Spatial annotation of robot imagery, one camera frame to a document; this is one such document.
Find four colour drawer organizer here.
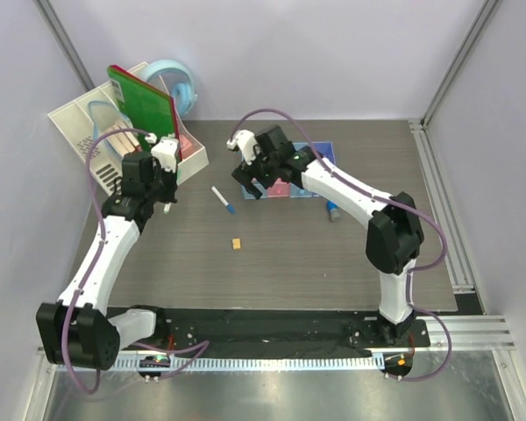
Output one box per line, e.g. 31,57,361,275
252,142,336,199

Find blue capped marker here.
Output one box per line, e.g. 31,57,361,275
210,186,236,214

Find blue grey glue stick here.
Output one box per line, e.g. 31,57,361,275
326,201,341,223

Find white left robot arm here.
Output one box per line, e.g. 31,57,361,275
36,150,177,370

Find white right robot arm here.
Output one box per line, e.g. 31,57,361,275
226,125,424,346

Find pink box in rack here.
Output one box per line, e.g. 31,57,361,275
179,134,194,160

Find green folder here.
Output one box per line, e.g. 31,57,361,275
107,65,179,139

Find light blue headphones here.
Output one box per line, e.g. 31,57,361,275
141,60,197,118

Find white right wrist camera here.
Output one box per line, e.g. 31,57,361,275
226,130,258,165

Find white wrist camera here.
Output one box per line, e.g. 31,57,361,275
226,130,258,165
145,133,181,174

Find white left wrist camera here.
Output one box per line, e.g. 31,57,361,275
145,133,181,174

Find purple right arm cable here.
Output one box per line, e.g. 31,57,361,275
230,108,453,382

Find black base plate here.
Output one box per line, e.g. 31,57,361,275
109,306,430,359

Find white slotted cable duct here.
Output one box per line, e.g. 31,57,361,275
110,353,385,372

